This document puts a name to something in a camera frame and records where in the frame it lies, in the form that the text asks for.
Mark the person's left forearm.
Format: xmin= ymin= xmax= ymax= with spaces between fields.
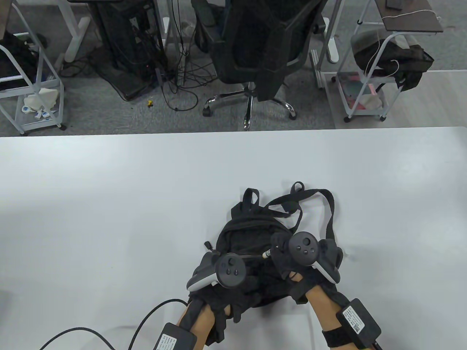
xmin=175 ymin=297 xmax=234 ymax=347

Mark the thin white cable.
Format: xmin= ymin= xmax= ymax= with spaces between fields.
xmin=363 ymin=9 xmax=442 ymax=79

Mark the bundle of black floor cables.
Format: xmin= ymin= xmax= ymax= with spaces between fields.
xmin=161 ymin=0 xmax=219 ymax=112

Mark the black backpack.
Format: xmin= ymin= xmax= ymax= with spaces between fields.
xmin=203 ymin=181 xmax=343 ymax=308

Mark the black cable coil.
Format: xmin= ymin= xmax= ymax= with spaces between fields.
xmin=59 ymin=58 xmax=90 ymax=78

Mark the black right hand controller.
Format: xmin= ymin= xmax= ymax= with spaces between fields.
xmin=288 ymin=232 xmax=343 ymax=284

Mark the black right glove clamp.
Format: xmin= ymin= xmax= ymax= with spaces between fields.
xmin=288 ymin=279 xmax=310 ymax=305

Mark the grey metal stand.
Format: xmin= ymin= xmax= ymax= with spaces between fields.
xmin=309 ymin=0 xmax=345 ymax=89

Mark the black bag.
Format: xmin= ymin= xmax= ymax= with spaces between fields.
xmin=0 ymin=31 xmax=48 ymax=92
xmin=351 ymin=31 xmax=435 ymax=92

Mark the white cloth bundle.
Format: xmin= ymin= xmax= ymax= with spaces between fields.
xmin=359 ymin=94 xmax=384 ymax=109

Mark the black right wrist box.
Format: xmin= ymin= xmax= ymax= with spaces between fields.
xmin=336 ymin=298 xmax=382 ymax=345

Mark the black left hand controller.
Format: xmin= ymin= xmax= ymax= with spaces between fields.
xmin=187 ymin=252 xmax=247 ymax=291

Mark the black office chair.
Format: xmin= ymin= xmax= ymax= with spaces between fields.
xmin=192 ymin=0 xmax=329 ymax=131

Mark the white metal rolling cart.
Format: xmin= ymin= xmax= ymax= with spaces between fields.
xmin=0 ymin=0 xmax=68 ymax=135

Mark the white frame rolling side table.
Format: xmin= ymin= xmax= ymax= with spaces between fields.
xmin=334 ymin=0 xmax=438 ymax=123

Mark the black computer tower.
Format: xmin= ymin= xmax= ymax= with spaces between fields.
xmin=88 ymin=0 xmax=169 ymax=102

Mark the pink plastic item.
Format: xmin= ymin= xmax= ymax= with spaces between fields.
xmin=347 ymin=83 xmax=376 ymax=110

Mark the black left wrist box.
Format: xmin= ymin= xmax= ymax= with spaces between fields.
xmin=153 ymin=323 xmax=197 ymax=350

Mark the person's right forearm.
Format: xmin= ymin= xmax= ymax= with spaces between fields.
xmin=305 ymin=281 xmax=365 ymax=350

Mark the person's left hand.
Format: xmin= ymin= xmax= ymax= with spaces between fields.
xmin=188 ymin=260 xmax=271 ymax=324

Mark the black hand controller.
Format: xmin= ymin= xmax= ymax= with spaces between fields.
xmin=288 ymin=232 xmax=343 ymax=284
xmin=187 ymin=252 xmax=247 ymax=291

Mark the person's right hand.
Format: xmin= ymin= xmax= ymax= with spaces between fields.
xmin=270 ymin=232 xmax=339 ymax=304

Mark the white cloth bag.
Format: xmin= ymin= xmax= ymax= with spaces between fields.
xmin=24 ymin=87 xmax=59 ymax=112

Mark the dark brown side table top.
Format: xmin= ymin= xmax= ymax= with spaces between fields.
xmin=375 ymin=0 xmax=444 ymax=34

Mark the black wrist box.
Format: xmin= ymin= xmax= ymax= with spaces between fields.
xmin=336 ymin=298 xmax=382 ymax=345
xmin=153 ymin=323 xmax=197 ymax=350

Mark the white desk leg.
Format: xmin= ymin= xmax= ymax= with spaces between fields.
xmin=55 ymin=0 xmax=90 ymax=71
xmin=320 ymin=16 xmax=341 ymax=64
xmin=162 ymin=0 xmax=183 ymax=55

